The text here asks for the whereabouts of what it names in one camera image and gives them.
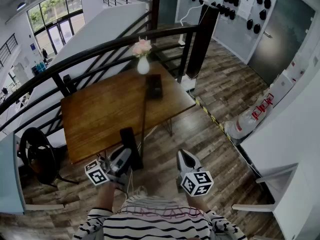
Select black box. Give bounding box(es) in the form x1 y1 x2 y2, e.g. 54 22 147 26
119 126 145 172
145 74 164 100

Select striped shirt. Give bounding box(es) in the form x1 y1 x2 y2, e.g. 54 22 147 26
72 195 248 240

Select white vase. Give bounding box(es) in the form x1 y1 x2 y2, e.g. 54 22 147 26
136 55 151 75

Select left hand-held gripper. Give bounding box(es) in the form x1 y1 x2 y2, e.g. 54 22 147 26
84 147 133 186

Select white paper sheet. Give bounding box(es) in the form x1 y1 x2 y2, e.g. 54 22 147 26
236 0 257 20

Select glass entrance doors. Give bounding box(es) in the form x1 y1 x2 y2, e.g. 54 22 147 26
26 0 86 57

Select person's right forearm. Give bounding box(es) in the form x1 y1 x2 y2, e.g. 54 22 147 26
186 193 210 213

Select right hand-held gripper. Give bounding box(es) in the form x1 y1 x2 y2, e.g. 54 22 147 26
176 149 215 198

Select yellow black hazard tape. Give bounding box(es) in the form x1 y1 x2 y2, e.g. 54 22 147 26
194 96 233 142

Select black hairpin table leg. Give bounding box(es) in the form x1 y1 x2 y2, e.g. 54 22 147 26
162 117 174 138

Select dark wooden handrail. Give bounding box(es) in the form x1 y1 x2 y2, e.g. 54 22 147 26
0 24 200 117

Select grey back door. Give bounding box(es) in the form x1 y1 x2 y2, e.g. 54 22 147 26
152 0 181 25

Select plastic bag with red print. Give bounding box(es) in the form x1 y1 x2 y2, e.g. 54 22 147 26
223 92 275 140

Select white camera cable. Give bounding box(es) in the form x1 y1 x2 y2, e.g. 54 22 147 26
179 3 205 47

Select person's left forearm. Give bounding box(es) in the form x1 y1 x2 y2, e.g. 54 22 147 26
94 181 118 213

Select teal partition panel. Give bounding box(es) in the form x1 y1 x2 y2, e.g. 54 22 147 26
0 131 26 215

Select thick dark wooden newel post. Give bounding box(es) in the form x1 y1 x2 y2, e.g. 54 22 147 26
186 4 221 80

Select black chair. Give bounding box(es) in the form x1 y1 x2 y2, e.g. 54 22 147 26
16 127 80 189

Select slim dark wooden post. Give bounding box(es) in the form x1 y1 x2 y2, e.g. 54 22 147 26
147 0 161 45

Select black metal railing bars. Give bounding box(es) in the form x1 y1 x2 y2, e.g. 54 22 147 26
0 8 201 140

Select large grey door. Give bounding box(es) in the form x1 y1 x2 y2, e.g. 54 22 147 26
246 0 316 86

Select white cabinet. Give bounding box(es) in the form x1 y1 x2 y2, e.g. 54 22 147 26
231 83 320 240

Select pink flower bouquet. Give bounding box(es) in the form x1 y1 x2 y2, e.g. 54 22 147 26
131 37 153 59

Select white box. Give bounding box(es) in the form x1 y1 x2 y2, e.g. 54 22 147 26
269 72 296 109

